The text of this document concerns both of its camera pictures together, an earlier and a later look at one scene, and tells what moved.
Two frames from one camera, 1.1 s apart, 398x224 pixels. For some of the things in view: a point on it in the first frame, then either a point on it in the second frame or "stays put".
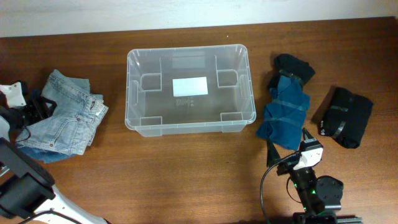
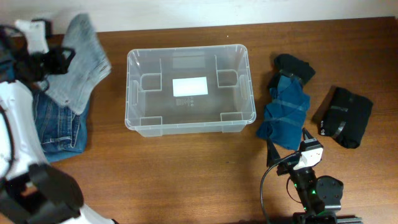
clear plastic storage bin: x=189 y=90 stays put
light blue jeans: x=70 y=127 to x=88 y=68
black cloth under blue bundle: x=287 y=65 stays put
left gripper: x=41 y=107 to x=61 y=65
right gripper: x=285 y=165 stays put
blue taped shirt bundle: x=285 y=115 stays put
